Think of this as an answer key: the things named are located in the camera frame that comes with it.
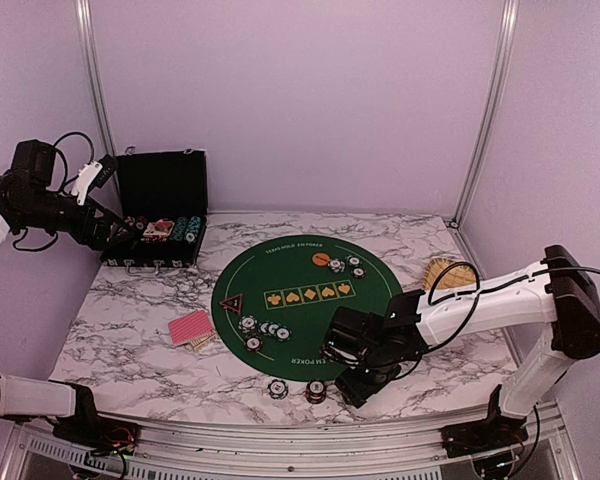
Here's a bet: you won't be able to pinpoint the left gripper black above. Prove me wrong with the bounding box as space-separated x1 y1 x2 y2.
15 190 134 251

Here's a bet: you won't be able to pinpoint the brown black chip stack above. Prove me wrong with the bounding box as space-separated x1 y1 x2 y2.
305 380 327 404

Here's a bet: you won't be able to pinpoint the orange big blind button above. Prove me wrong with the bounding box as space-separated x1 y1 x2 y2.
311 253 331 267

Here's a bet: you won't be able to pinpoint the red backed card deck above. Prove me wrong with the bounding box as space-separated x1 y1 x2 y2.
168 310 214 346

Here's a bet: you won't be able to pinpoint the teal chips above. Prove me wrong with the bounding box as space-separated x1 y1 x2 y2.
258 322 292 342

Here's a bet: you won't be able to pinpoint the blue white chip stack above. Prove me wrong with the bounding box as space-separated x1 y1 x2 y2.
267 379 288 400

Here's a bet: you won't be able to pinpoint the black red triangle dealer button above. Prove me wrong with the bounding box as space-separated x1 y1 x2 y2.
219 293 244 315

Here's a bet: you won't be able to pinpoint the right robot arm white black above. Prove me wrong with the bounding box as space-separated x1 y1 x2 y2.
322 245 600 448

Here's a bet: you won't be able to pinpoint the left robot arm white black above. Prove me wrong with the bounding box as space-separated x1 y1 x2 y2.
0 229 101 380

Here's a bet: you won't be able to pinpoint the brown chip stack in case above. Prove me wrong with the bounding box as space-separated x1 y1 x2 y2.
135 216 148 229

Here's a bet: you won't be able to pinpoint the card decks in case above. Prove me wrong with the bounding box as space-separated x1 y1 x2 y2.
141 219 175 243

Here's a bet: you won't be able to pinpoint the black poker chip case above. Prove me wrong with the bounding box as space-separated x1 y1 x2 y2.
100 150 208 268

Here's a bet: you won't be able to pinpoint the green chip row in case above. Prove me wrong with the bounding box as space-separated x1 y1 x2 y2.
170 217 189 242

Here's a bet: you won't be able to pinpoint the teal chip row in case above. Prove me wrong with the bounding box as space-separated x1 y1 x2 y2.
184 216 202 244

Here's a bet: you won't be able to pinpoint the woven bamboo tray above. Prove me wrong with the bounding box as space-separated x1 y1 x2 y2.
422 257 479 291

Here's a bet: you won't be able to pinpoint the round green poker mat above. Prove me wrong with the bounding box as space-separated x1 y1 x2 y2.
211 235 402 382

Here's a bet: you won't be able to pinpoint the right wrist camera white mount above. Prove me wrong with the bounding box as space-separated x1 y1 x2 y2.
321 306 383 366

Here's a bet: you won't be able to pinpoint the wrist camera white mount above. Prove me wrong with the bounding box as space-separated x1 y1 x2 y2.
321 306 383 366
70 155 118 206

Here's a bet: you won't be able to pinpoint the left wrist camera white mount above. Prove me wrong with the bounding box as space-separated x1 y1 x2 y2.
70 155 118 206

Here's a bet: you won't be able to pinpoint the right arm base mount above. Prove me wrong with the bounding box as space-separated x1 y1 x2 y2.
440 418 529 458

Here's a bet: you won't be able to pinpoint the front aluminium rail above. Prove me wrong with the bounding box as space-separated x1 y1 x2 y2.
0 403 582 479

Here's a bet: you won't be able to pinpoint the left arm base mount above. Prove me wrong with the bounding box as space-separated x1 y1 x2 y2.
53 417 140 456

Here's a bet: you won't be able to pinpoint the left aluminium frame post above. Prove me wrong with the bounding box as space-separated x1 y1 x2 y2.
75 0 116 156

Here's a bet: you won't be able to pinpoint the aluminium frame post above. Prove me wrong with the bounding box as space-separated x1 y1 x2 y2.
449 0 520 229
75 0 116 156

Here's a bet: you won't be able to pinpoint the right aluminium frame post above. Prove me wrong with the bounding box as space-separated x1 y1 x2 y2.
449 0 520 229

